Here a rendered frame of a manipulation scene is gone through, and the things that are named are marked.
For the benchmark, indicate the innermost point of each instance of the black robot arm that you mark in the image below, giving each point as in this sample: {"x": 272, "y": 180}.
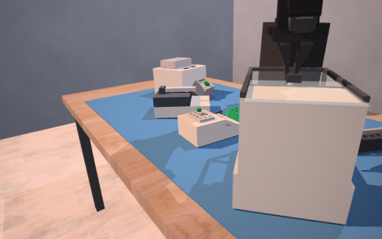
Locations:
{"x": 304, "y": 15}

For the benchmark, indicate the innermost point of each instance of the cream block with rows of round holes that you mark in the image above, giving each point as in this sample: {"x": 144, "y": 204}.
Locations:
{"x": 181, "y": 73}

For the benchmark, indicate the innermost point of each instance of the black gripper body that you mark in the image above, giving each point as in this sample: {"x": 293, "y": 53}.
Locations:
{"x": 282, "y": 34}

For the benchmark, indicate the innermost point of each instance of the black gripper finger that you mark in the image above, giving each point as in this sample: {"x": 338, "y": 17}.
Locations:
{"x": 285, "y": 55}
{"x": 302, "y": 50}

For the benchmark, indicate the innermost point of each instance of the blue bench mat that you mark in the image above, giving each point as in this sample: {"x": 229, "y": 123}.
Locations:
{"x": 205, "y": 173}

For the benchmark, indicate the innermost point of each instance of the green tube rack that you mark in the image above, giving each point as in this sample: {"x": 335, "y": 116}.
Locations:
{"x": 233, "y": 113}

